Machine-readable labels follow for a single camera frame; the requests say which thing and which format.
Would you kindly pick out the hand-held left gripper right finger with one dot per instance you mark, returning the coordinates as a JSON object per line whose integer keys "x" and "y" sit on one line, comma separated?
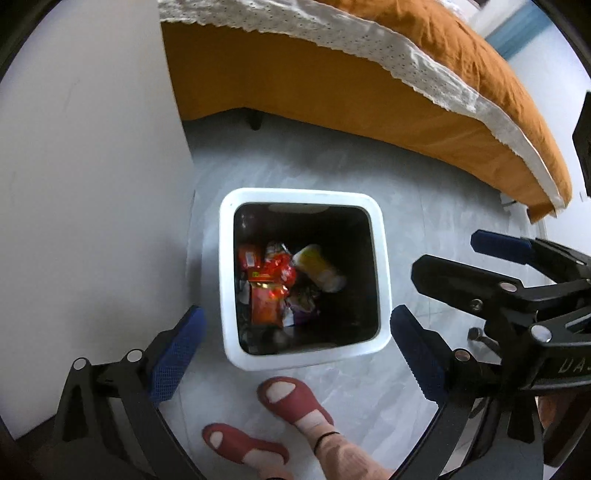
{"x": 415, "y": 355}

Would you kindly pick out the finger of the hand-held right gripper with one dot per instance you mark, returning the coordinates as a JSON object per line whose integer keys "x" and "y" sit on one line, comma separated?
{"x": 501, "y": 245}
{"x": 461, "y": 279}

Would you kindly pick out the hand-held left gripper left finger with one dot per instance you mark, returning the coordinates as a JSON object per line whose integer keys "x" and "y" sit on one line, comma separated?
{"x": 178, "y": 355}

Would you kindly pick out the white square waste bin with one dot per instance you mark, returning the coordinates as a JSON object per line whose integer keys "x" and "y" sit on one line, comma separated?
{"x": 383, "y": 277}

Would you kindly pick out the red orange snack bag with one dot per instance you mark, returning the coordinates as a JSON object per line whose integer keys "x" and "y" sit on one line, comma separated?
{"x": 267, "y": 304}

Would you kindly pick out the red cardboard box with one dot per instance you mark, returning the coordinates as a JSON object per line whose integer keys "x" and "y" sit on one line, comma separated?
{"x": 249, "y": 257}

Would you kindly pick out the purple wrapper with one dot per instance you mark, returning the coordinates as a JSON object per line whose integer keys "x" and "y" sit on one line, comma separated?
{"x": 301, "y": 307}

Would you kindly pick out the red snack packet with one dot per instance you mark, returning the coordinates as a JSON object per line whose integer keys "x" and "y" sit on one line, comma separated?
{"x": 279, "y": 267}

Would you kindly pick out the red slipper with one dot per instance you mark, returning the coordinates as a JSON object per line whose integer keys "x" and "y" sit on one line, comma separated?
{"x": 295, "y": 401}
{"x": 235, "y": 441}

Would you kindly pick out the white lace bed cloth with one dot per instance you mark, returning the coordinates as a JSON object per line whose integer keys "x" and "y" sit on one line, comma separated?
{"x": 415, "y": 60}

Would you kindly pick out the bed with orange sheet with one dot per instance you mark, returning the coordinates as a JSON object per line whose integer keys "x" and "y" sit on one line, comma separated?
{"x": 323, "y": 92}

